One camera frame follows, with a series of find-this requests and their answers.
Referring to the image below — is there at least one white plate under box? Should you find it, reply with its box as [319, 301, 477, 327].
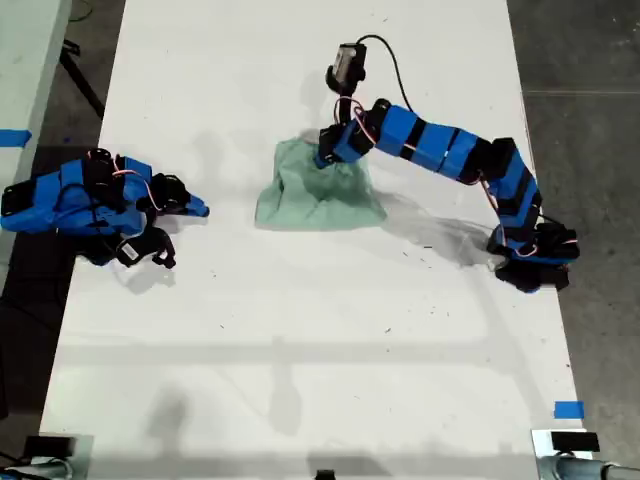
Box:
[530, 428, 604, 459]

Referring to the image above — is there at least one long blue tape strip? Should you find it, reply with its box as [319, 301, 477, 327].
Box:
[0, 128, 33, 148]

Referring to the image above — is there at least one square blue tape patch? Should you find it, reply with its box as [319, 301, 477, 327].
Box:
[553, 400, 585, 420]

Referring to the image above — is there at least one grey metal pipe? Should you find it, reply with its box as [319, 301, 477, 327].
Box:
[537, 454, 640, 480]

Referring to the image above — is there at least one camera black stalk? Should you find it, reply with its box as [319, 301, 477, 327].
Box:
[142, 209, 174, 236]
[334, 87, 359, 126]

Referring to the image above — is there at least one pale green t-shirt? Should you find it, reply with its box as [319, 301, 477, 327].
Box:
[253, 134, 389, 232]

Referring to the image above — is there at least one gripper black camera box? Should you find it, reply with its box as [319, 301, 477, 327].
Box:
[115, 227, 177, 271]
[324, 42, 369, 94]

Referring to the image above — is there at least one small black box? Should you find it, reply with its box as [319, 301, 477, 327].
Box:
[23, 435, 76, 457]
[550, 432, 600, 451]

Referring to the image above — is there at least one camera black cable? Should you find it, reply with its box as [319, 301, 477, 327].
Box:
[357, 33, 414, 111]

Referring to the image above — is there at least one pale grey side table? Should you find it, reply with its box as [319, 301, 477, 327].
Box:
[0, 0, 74, 286]

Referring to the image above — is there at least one black tripod leg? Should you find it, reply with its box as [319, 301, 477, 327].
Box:
[58, 42, 106, 119]

